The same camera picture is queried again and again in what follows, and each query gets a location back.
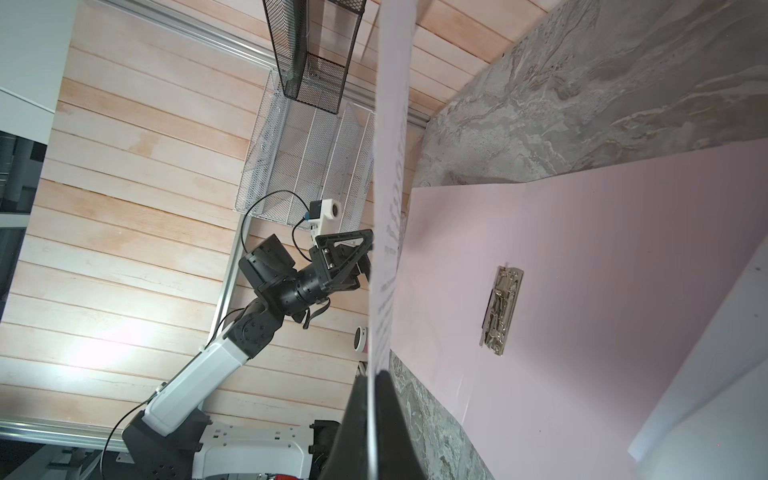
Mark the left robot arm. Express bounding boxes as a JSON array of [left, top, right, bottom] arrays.
[[122, 229, 374, 479]]

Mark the Chinese titled paper sheet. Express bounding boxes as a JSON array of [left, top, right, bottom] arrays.
[[629, 244, 767, 479]]

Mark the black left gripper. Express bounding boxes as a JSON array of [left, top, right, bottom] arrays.
[[272, 229, 374, 315]]

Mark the black mesh basket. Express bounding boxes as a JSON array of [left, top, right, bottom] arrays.
[[263, 0, 366, 114]]

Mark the printed English paper sheet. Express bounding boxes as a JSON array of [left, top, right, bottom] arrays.
[[367, 1, 418, 479]]

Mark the pink file folder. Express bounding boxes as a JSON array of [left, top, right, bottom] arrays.
[[391, 140, 767, 479]]

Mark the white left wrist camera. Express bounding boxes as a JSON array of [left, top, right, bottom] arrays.
[[307, 199, 342, 235]]

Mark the aluminium frame bar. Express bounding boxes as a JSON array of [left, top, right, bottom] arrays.
[[98, 0, 430, 129]]

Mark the metal folder clip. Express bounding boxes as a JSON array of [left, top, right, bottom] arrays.
[[480, 266, 524, 356]]

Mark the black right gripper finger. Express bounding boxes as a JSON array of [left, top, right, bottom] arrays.
[[320, 370, 426, 480]]

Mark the white wire mesh shelf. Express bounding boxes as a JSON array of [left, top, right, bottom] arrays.
[[235, 70, 375, 231]]

